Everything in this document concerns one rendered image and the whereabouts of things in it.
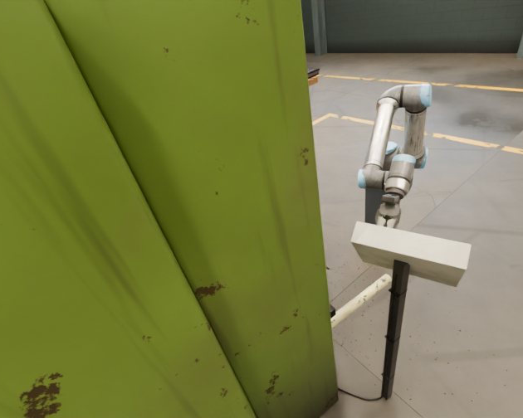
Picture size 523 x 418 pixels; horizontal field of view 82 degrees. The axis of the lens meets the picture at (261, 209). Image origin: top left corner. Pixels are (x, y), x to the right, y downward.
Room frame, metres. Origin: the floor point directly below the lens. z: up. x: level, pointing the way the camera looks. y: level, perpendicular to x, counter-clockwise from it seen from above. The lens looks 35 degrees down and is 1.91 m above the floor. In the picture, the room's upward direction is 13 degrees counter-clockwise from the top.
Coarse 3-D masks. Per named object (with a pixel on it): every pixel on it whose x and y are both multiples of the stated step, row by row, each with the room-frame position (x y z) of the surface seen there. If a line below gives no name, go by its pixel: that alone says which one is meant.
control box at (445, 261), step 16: (368, 224) 0.77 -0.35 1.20; (352, 240) 0.74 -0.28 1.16; (368, 240) 0.72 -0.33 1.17; (384, 240) 0.70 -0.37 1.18; (400, 240) 0.67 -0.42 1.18; (416, 240) 0.65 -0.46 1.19; (432, 240) 0.63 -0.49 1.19; (448, 240) 0.61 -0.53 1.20; (368, 256) 0.77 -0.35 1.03; (384, 256) 0.71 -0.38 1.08; (400, 256) 0.65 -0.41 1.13; (416, 256) 0.61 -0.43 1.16; (432, 256) 0.59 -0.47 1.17; (448, 256) 0.57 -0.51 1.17; (464, 256) 0.56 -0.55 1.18; (416, 272) 0.69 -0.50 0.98; (432, 272) 0.63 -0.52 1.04; (448, 272) 0.58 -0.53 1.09; (464, 272) 0.54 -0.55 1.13
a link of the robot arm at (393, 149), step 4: (388, 144) 1.88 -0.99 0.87; (392, 144) 1.86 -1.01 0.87; (396, 144) 1.84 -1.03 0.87; (388, 148) 1.82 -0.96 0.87; (392, 148) 1.81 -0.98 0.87; (396, 148) 1.82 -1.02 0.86; (388, 152) 1.80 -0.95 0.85; (392, 152) 1.80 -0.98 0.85; (396, 152) 1.80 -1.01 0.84; (388, 156) 1.80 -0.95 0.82; (392, 156) 1.79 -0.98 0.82; (384, 160) 1.81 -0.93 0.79; (388, 160) 1.80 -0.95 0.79; (384, 164) 1.81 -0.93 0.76; (388, 164) 1.80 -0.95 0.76; (384, 168) 1.81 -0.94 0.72; (388, 168) 1.80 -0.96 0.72
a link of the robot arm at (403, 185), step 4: (388, 180) 1.00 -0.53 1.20; (392, 180) 0.98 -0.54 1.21; (396, 180) 0.97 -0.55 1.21; (400, 180) 0.96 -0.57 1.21; (404, 180) 0.96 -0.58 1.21; (384, 184) 1.01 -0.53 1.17; (388, 184) 0.98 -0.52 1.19; (392, 184) 0.96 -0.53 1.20; (396, 184) 0.95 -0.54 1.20; (400, 184) 0.95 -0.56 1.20; (404, 184) 0.95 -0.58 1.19; (408, 184) 0.95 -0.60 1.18; (384, 188) 0.98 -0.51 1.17; (388, 188) 0.97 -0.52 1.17; (392, 188) 0.96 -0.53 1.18; (396, 188) 0.95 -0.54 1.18; (400, 188) 0.94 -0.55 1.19; (404, 188) 0.93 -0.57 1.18; (408, 188) 0.95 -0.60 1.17; (404, 192) 0.94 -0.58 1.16
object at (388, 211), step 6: (390, 192) 0.95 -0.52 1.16; (396, 192) 0.93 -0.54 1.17; (402, 192) 0.93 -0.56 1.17; (402, 198) 0.94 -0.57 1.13; (384, 204) 0.92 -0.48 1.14; (390, 204) 0.90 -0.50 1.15; (396, 204) 0.90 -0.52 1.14; (384, 210) 0.90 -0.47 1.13; (390, 210) 0.89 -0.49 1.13; (396, 210) 0.88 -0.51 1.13; (384, 216) 0.88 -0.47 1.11; (390, 216) 0.87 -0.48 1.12
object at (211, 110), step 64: (64, 0) 0.53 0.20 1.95; (128, 0) 0.57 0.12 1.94; (192, 0) 0.61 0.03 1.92; (256, 0) 0.66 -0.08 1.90; (128, 64) 0.55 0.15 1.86; (192, 64) 0.60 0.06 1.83; (256, 64) 0.65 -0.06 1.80; (128, 128) 0.53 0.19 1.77; (192, 128) 0.58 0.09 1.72; (256, 128) 0.64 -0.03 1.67; (192, 192) 0.56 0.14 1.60; (256, 192) 0.62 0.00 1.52; (192, 256) 0.54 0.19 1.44; (256, 256) 0.60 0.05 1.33; (320, 256) 0.70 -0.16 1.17; (256, 320) 0.58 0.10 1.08; (320, 320) 0.68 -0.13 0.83; (256, 384) 0.54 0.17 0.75; (320, 384) 0.66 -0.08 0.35
